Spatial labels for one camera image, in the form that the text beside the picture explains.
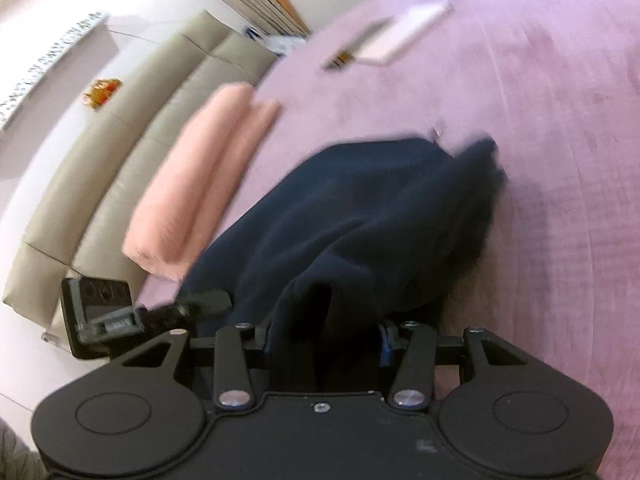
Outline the red and yellow wall sticker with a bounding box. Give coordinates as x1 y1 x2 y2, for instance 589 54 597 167
81 77 124 110

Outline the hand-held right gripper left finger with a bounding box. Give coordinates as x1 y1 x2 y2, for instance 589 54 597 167
121 322 275 408

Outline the navy jacket with white stripes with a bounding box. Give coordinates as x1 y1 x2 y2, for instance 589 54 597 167
177 136 508 396

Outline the white wall scroll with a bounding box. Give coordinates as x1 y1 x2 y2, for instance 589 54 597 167
0 10 110 132

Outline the beige armchair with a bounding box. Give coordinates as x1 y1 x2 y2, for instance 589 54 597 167
2 10 281 328

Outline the grey knit sleeve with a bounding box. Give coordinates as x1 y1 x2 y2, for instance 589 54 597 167
0 417 48 480

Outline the pink pillow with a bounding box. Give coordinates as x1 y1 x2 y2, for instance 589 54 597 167
122 82 283 282

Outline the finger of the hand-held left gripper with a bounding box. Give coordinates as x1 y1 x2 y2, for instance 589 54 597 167
142 287 235 323

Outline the pink bed blanket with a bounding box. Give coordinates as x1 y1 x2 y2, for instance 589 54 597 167
132 0 640 480

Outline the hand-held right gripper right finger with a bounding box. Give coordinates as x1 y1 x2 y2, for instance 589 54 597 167
379 320 528 411

